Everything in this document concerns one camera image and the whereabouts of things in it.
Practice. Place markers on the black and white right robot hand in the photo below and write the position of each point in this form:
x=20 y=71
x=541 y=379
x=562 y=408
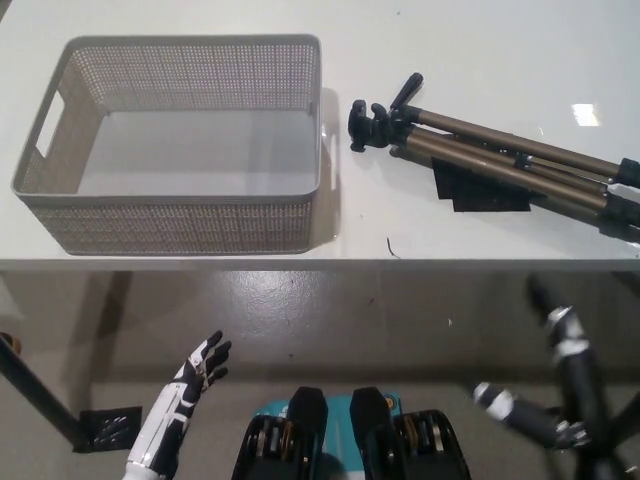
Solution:
x=582 y=380

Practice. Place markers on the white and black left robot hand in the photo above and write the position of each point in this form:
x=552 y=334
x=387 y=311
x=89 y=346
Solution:
x=202 y=365

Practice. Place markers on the grey perforated plastic basket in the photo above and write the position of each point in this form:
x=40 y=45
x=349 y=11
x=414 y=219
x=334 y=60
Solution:
x=175 y=225

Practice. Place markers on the right black robot body block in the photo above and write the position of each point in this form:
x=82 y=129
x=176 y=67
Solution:
x=390 y=450

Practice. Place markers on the black robot body block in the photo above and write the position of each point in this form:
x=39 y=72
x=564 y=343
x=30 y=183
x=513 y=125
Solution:
x=305 y=450
x=390 y=450

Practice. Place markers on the left black robot body block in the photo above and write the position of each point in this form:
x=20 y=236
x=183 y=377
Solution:
x=305 y=450

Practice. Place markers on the small dark scrap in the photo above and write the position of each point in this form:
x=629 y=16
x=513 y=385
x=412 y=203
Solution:
x=392 y=250

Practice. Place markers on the bronze and black tripod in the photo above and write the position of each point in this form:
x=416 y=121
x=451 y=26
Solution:
x=450 y=150

